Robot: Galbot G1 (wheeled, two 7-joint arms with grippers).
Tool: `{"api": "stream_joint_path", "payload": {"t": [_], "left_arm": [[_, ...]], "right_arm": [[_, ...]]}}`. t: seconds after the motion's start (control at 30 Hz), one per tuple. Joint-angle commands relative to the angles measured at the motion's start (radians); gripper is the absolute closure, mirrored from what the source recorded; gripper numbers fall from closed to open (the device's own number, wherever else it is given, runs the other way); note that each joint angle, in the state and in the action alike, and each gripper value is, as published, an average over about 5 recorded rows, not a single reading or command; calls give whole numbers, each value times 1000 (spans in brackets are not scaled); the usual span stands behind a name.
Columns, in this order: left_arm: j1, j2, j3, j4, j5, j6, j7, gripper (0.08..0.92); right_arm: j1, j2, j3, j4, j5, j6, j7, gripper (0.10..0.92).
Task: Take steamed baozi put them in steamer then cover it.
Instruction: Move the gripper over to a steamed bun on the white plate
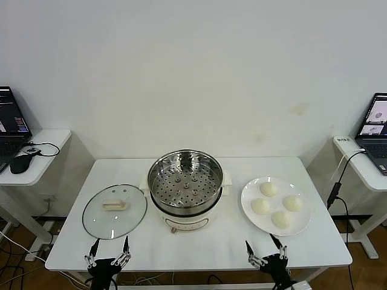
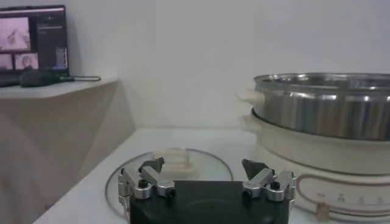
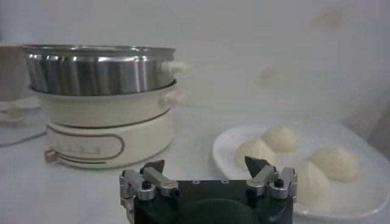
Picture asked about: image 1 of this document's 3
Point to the grey laptop with pink screen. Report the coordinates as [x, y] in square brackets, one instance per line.
[375, 114]

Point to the cream electric cooker pot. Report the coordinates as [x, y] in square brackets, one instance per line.
[187, 222]

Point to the black laptop with dark screen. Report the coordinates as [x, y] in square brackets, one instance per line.
[12, 114]

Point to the white wall socket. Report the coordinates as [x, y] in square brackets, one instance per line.
[48, 198]

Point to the white round plate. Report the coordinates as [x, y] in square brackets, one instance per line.
[251, 193]

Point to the perforated steel steamer basket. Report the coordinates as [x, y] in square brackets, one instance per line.
[169, 193]

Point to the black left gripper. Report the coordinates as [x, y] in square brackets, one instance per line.
[102, 269]

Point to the white labelled power strip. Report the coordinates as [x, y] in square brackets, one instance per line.
[347, 144]

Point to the black computer mouse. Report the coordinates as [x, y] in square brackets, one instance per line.
[19, 164]

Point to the small black usb hub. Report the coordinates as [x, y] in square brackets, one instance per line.
[31, 150]

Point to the white table frame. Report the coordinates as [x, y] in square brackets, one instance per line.
[242, 285]

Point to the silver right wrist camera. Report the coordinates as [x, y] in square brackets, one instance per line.
[302, 286]

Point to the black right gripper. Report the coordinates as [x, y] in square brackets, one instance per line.
[276, 269]

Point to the white side desk with mouse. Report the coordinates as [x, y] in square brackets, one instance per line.
[45, 169]

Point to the white steamed baozi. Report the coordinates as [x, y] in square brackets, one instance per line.
[268, 189]
[260, 206]
[292, 202]
[281, 219]

